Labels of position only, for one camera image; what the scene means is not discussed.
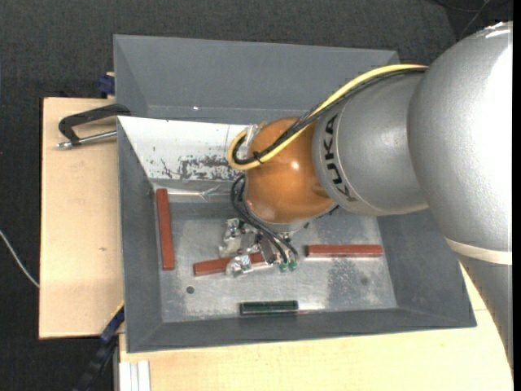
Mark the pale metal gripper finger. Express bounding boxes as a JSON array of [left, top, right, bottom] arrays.
[[217, 217, 247, 259], [225, 255, 257, 279]]

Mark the red-brown flat block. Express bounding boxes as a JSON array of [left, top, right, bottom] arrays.
[[304, 244, 385, 259], [192, 251, 269, 278], [155, 187, 177, 271]]

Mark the dark green flat block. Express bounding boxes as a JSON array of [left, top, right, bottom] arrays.
[[239, 299, 300, 317]]

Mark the pale wood flat board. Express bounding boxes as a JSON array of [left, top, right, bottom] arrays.
[[38, 96, 125, 340]]

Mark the grey metal bin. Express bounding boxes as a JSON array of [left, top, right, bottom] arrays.
[[112, 33, 478, 354]]

